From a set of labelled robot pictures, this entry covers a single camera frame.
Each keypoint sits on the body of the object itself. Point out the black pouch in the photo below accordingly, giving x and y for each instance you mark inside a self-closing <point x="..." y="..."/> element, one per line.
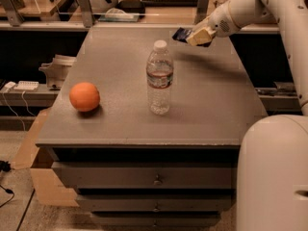
<point x="132" y="6"/>

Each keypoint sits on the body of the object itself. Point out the cardboard box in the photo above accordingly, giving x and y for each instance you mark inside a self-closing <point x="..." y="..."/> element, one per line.
<point x="49" y="188"/>

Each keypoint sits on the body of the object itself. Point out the black keyboard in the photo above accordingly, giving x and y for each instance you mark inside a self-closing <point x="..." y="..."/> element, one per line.
<point x="170" y="3"/>

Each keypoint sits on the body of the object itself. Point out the blue rxbar blueberry wrapper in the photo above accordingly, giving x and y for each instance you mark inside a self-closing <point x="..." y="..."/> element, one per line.
<point x="181" y="34"/>

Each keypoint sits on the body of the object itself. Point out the grey drawer cabinet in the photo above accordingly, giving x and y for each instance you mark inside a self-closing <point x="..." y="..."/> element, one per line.
<point x="129" y="166"/>

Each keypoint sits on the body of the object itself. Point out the white power strip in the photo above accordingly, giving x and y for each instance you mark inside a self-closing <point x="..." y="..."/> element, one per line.
<point x="26" y="85"/>

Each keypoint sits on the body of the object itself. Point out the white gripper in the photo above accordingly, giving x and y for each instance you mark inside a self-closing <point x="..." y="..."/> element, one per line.
<point x="221" y="24"/>

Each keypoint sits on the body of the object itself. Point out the orange fruit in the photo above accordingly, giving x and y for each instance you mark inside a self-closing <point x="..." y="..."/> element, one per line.
<point x="84" y="97"/>

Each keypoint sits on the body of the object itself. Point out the clear plastic water bottle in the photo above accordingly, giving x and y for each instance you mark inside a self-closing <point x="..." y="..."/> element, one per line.
<point x="159" y="77"/>

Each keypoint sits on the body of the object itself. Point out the grey moulded part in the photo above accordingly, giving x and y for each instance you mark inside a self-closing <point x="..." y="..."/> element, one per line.
<point x="56" y="71"/>

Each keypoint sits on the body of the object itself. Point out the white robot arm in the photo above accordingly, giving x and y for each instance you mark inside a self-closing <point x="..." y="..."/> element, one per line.
<point x="272" y="174"/>

